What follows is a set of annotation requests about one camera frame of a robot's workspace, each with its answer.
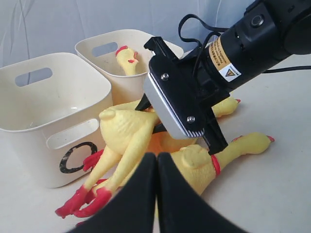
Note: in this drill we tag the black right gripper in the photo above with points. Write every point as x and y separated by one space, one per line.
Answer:
164 60

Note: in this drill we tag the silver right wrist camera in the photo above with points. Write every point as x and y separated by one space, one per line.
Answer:
175 105

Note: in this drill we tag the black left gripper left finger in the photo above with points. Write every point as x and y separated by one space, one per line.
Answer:
132 209

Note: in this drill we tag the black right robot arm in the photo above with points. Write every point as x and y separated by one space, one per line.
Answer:
269 32

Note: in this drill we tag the detached rubber chicken head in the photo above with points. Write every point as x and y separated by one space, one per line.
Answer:
131 62

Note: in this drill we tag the headless yellow rubber chicken body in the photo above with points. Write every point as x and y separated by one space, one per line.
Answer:
127 134

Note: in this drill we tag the whole rubber chicken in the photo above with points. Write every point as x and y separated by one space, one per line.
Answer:
200 169
164 142

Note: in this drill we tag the cream bin marked X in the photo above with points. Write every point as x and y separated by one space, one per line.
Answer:
99 51

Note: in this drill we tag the cream bin marked O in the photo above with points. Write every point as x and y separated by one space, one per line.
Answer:
49 115

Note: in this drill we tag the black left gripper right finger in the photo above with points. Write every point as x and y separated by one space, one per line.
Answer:
180 208

